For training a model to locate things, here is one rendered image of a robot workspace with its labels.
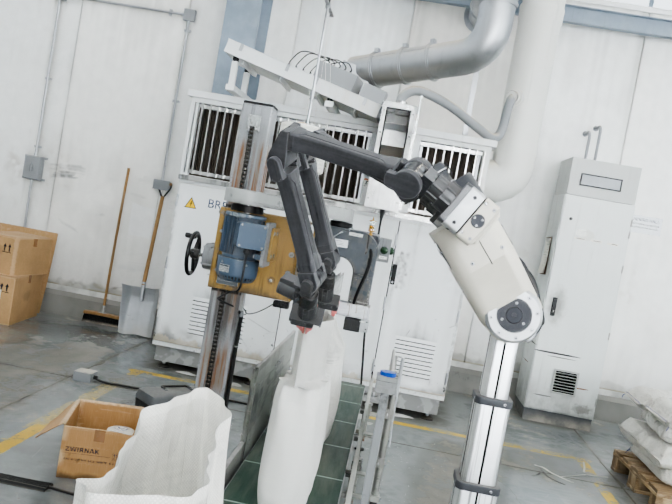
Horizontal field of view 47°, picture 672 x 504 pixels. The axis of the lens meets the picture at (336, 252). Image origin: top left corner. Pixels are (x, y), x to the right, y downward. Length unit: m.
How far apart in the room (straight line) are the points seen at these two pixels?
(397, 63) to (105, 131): 3.11
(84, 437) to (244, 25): 4.10
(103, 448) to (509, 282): 2.21
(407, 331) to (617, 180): 2.13
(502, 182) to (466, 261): 3.90
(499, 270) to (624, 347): 5.19
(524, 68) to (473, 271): 4.13
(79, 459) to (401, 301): 2.76
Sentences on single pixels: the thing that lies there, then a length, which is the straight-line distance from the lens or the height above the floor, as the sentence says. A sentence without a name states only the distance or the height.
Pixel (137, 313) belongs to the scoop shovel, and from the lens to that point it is 7.11.
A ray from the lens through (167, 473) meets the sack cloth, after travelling 1.22.
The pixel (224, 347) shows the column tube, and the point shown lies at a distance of 3.10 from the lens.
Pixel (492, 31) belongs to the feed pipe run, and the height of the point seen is 2.71.
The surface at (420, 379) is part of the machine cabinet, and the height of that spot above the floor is 0.30.
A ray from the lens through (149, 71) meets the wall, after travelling 7.45.
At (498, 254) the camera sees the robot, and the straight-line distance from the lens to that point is 2.12.
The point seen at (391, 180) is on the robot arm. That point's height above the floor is 1.50.
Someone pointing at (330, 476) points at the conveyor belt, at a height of 0.38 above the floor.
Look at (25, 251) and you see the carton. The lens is 6.97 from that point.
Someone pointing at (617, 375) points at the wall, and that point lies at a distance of 7.32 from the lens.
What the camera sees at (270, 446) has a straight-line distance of 2.61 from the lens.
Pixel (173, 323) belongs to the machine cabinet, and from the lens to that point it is 5.95.
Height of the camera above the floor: 1.40
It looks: 3 degrees down
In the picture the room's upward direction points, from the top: 10 degrees clockwise
